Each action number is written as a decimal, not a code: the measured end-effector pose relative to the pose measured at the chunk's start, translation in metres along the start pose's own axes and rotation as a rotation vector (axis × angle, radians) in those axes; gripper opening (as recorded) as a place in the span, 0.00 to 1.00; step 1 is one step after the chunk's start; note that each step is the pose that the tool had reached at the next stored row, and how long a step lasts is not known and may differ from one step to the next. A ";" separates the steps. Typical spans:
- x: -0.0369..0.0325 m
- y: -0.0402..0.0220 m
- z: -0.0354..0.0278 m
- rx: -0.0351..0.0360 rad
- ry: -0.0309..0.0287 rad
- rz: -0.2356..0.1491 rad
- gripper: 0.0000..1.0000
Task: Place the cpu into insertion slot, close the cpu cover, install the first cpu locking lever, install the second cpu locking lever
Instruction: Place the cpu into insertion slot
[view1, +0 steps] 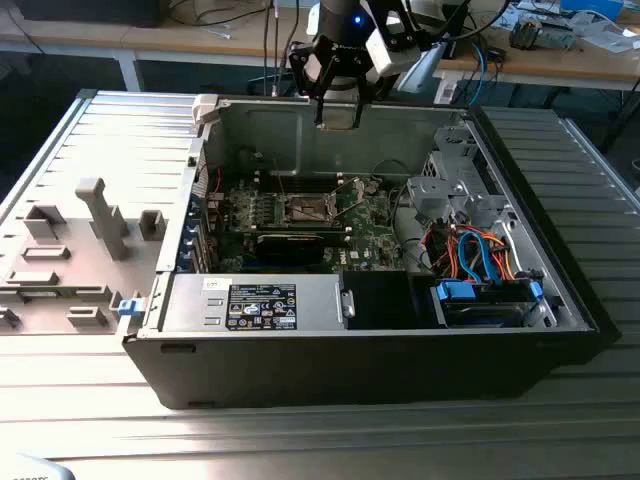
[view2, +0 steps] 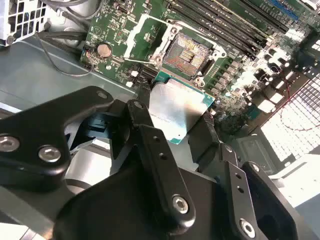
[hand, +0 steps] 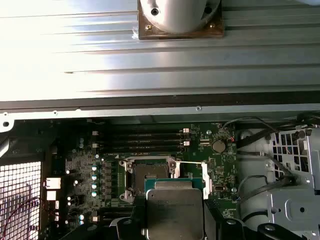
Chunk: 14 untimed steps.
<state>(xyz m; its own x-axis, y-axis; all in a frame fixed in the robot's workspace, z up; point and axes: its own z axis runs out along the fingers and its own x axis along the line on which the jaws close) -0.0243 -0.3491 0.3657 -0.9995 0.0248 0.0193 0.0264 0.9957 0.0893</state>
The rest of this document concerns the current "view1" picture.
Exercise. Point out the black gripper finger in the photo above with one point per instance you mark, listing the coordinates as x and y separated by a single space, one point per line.
375 87
307 70

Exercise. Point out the silver CPU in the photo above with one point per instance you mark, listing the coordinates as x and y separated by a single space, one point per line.
339 117

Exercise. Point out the CPU socket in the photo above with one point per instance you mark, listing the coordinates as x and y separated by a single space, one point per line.
302 209

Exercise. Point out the black upright box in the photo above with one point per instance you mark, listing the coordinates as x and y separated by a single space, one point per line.
455 25

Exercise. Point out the metal drive cage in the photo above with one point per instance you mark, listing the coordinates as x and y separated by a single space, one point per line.
440 195

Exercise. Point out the wooden desk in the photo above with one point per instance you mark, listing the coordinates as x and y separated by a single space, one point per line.
550 70
175 42

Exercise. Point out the green motherboard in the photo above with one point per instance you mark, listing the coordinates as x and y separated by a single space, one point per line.
372 235

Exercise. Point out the black orange device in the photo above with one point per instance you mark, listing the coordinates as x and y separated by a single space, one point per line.
525 32

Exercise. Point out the black graphics card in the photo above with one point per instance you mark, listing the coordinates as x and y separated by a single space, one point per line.
290 250

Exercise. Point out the grey metal box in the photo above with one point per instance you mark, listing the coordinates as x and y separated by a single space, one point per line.
557 36

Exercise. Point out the black plastic shroud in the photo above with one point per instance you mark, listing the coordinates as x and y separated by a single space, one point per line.
385 300

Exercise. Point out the black flat box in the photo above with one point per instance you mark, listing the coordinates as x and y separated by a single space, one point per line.
90 12

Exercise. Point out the blue box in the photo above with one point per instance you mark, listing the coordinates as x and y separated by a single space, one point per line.
592 6

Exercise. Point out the white paper sheet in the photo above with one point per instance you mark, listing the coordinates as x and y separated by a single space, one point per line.
610 35

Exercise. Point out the hard disk in blue carrier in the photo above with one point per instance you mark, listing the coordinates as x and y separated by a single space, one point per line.
480 310

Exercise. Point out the grey power supply unit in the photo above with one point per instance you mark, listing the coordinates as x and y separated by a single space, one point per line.
190 300

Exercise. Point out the black PC case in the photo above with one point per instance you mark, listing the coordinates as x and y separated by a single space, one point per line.
350 370

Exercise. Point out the blue plastic clip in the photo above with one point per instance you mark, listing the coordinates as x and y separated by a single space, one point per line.
130 307

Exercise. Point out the grey parts rack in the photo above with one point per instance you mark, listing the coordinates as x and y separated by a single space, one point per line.
80 280

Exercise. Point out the white printed device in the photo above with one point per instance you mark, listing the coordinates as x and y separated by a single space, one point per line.
35 470

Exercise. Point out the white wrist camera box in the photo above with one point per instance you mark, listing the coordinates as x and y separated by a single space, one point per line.
392 55

